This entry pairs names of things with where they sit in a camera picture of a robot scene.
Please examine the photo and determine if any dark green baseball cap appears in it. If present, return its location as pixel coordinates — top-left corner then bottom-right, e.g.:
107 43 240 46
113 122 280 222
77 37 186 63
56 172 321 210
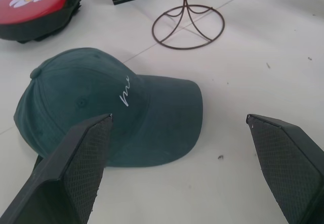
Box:
13 47 205 174

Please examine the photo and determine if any red and black cap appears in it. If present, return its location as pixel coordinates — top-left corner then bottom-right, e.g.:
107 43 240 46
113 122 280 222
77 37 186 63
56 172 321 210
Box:
0 0 83 43

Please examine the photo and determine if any brown wire hat stand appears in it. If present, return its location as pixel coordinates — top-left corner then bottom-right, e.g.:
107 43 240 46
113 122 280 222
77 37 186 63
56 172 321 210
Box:
151 0 226 50

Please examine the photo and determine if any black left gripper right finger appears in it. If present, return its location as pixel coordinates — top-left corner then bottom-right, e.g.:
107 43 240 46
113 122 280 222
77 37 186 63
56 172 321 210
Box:
245 113 324 224

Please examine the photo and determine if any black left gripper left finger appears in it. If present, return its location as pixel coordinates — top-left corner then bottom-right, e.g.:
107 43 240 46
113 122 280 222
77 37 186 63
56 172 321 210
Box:
0 113 114 224

